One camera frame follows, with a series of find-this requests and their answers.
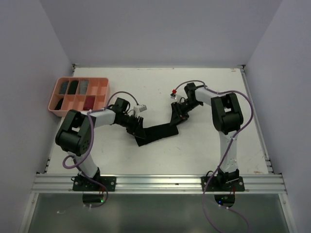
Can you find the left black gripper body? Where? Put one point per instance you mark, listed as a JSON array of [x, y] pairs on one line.
[[130, 123]]

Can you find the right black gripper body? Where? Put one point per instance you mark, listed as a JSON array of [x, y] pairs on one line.
[[186, 106]]

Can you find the pink divided organizer tray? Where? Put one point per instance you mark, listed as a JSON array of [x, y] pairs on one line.
[[97, 86]]

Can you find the grey striped underwear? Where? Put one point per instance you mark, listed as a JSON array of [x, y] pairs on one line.
[[83, 87], [63, 88]]

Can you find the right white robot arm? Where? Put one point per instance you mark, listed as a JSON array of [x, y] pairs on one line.
[[227, 119]]

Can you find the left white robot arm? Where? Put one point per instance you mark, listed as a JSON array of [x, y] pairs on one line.
[[76, 134]]

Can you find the dark red rolled underwear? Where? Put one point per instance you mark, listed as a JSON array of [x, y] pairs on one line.
[[89, 103]]

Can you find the grey striped rolled underwear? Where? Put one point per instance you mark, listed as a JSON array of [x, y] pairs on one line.
[[63, 88]]

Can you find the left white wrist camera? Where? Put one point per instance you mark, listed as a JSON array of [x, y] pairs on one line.
[[140, 108]]

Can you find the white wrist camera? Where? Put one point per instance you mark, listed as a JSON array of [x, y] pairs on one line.
[[140, 108], [173, 94]]

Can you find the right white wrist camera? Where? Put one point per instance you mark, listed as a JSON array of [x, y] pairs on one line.
[[173, 94]]

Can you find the aluminium mounting rail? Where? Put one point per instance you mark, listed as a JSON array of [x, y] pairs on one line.
[[164, 184]]

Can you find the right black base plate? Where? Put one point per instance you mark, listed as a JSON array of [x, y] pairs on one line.
[[222, 183]]

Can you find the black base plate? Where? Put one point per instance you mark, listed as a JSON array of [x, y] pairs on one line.
[[81, 183], [222, 183]]

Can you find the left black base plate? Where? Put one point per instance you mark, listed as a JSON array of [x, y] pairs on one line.
[[81, 183]]

